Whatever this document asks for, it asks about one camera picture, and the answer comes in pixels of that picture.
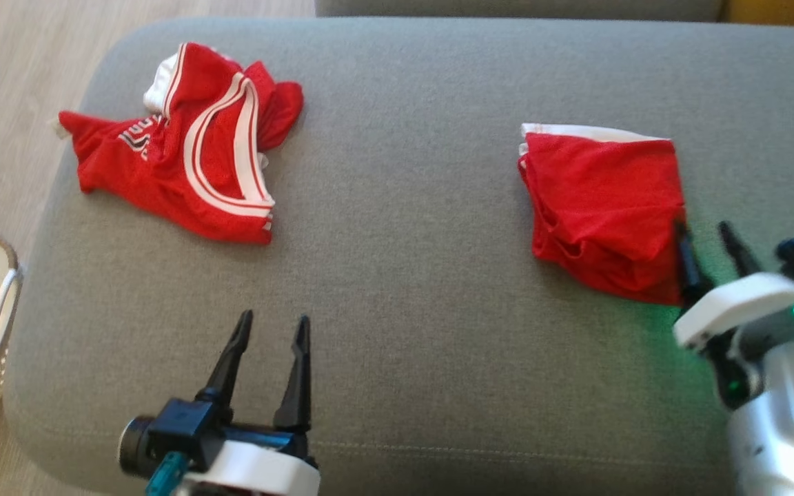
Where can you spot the red white-striped jersey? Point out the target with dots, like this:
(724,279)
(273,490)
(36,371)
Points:
(163,179)

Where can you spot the yellow sofa backrest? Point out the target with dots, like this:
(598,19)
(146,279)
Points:
(783,10)

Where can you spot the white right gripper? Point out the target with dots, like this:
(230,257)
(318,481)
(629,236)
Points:
(735,303)

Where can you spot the red shorts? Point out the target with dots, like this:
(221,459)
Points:
(604,207)

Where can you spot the small grey sofa cushion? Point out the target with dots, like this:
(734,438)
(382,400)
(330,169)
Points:
(507,7)

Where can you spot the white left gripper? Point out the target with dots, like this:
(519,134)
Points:
(259,472)

